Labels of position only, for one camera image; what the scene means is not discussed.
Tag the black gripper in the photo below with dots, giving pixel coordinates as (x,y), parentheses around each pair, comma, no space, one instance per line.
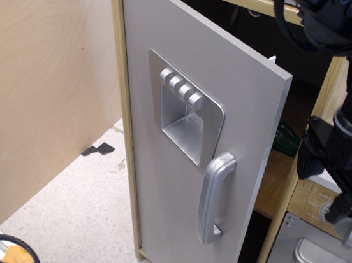
(328,148)

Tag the silver fridge door handle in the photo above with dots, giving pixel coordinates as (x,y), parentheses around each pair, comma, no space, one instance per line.
(215,173)

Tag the grey toy fridge door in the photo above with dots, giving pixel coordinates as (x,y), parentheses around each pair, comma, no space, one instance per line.
(252,91)

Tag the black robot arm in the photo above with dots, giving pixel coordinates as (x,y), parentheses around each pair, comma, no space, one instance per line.
(324,26)

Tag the green toy inside fridge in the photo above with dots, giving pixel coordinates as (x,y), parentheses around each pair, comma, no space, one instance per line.
(286,141)

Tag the silver ice dispenser panel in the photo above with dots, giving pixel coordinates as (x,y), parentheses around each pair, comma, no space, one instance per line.
(184,111)

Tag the black tape piece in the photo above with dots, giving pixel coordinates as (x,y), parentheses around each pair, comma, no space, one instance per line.
(103,149)

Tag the light plywood board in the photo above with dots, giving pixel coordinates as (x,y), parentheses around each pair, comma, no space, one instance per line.
(59,90)

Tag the orange tape patch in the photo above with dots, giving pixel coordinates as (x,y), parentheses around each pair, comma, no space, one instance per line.
(16,254)

